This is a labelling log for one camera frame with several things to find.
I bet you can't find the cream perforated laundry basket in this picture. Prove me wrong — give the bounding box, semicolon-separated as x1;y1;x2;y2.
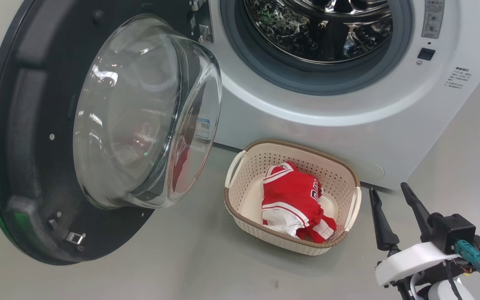
224;139;362;256

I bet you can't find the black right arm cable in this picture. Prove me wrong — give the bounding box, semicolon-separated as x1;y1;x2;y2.
445;260;463;300

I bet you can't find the red and white jersey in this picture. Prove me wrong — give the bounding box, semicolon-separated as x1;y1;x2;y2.
262;162;324;217

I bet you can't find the grey control panel label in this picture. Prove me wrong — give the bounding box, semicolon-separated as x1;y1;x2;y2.
421;0;445;39

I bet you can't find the steel washer drum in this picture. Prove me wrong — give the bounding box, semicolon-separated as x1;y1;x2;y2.
243;0;394;64

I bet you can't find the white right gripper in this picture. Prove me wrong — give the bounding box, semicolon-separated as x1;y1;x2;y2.
369;182;460;287

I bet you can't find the grey rubber door gasket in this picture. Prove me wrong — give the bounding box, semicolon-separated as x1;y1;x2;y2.
219;0;415;96

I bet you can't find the blue energy label sticker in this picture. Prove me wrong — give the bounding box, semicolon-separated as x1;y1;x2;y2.
194;118;211;140

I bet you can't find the white front-load washing machine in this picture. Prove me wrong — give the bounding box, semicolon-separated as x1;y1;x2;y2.
190;0;480;191

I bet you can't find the black round glass washer door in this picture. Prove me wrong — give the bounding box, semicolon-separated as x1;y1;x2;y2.
0;0;223;266

